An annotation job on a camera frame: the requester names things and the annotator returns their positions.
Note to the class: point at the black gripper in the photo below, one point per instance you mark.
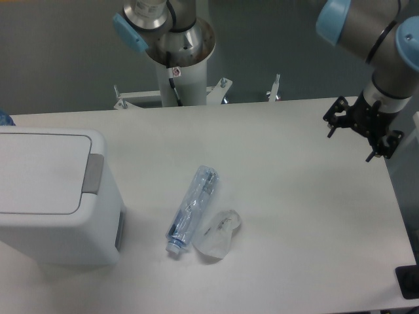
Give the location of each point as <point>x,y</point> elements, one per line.
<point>368,121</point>

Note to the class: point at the white plastic trash can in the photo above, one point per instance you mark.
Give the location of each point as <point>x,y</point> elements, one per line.
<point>60,203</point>

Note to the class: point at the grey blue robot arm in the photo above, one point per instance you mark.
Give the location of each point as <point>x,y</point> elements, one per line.
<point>367,29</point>

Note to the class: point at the black device at table edge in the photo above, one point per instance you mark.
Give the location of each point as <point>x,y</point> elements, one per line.
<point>407,277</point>

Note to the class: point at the clear plastic water bottle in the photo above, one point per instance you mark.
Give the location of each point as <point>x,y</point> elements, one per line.
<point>191,210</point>

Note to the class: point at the crumpled clear plastic cup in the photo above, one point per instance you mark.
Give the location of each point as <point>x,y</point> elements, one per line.
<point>214,238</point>

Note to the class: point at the blue plastic bag at left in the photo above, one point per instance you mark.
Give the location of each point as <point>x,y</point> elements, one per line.
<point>6,119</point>

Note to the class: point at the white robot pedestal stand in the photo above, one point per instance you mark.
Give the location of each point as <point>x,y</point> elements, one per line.
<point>181,64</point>

